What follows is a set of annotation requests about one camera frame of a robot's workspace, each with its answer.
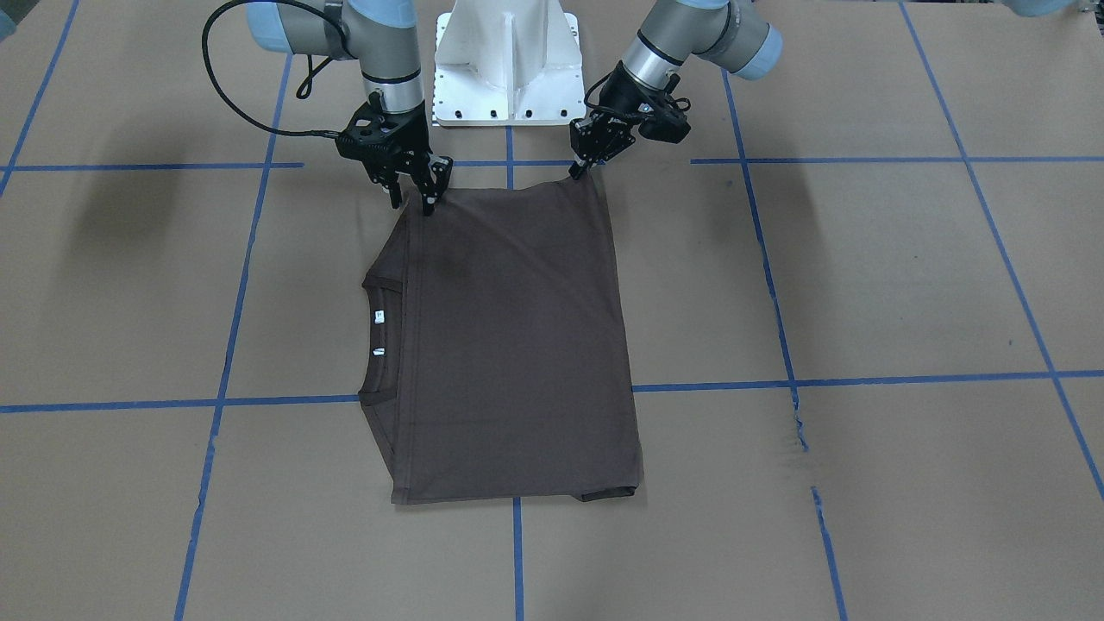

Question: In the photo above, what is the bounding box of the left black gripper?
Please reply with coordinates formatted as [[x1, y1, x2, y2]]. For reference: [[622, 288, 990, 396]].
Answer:
[[567, 62, 691, 180]]

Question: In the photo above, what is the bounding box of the dark brown t-shirt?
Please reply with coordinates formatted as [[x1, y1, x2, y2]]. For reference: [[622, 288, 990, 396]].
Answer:
[[359, 173, 643, 505]]

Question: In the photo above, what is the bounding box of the white camera mast pedestal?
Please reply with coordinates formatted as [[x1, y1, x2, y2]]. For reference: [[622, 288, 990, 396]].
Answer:
[[431, 1, 587, 127]]

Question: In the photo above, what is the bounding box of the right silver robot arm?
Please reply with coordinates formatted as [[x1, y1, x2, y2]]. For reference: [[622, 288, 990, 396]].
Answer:
[[246, 1, 453, 215]]

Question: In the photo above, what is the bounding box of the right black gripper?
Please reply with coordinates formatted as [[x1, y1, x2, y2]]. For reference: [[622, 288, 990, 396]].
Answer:
[[335, 91, 455, 215]]

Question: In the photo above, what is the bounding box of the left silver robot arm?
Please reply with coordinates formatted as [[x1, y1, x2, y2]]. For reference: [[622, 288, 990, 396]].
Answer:
[[567, 1, 784, 179]]

